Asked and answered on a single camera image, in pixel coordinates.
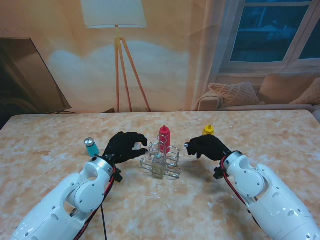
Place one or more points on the beige sofa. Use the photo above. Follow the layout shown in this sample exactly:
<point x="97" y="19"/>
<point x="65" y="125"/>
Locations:
<point x="275" y="105"/>

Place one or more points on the tripod floor lamp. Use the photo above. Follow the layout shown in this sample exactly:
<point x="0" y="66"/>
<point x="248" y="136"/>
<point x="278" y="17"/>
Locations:
<point x="115" y="15"/>

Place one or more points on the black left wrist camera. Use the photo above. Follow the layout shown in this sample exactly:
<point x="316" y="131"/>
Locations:
<point x="118" y="176"/>

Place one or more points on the teal shaker with metal cap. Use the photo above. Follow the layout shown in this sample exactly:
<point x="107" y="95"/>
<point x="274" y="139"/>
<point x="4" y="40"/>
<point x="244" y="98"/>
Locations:
<point x="92" y="150"/>

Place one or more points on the clear square glass bottle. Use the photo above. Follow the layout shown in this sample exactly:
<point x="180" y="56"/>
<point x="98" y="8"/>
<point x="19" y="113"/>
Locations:
<point x="158" y="168"/>

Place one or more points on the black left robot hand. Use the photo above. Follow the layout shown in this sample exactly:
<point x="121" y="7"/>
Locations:
<point x="122" y="147"/>

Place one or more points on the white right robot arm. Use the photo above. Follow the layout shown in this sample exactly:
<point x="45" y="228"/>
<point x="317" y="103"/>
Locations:
<point x="270" y="200"/>

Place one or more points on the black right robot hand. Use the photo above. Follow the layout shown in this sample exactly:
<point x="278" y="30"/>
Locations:
<point x="208" y="147"/>

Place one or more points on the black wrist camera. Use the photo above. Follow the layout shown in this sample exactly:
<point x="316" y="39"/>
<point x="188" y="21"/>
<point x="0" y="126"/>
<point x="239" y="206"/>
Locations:
<point x="118" y="176"/>
<point x="218" y="173"/>

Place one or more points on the dark flat television screen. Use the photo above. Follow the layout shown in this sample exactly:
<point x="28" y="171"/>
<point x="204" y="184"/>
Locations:
<point x="22" y="82"/>

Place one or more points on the window with white frame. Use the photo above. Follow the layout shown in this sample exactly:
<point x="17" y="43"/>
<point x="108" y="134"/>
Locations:
<point x="262" y="32"/>

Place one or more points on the yellow squeeze bottle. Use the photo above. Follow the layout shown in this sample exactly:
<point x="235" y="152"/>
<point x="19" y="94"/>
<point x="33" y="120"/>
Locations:
<point x="208" y="130"/>

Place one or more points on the red squeeze bottle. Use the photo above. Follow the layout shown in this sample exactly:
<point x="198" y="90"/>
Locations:
<point x="165" y="136"/>

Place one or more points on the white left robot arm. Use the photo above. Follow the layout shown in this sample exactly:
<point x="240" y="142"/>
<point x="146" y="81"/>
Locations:
<point x="57" y="207"/>

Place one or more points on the knitted beige cushion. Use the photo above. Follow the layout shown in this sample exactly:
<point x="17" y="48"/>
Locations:
<point x="235" y="93"/>

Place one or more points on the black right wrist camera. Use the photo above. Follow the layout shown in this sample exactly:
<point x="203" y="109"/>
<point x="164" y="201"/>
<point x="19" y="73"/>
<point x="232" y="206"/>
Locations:
<point x="218" y="173"/>

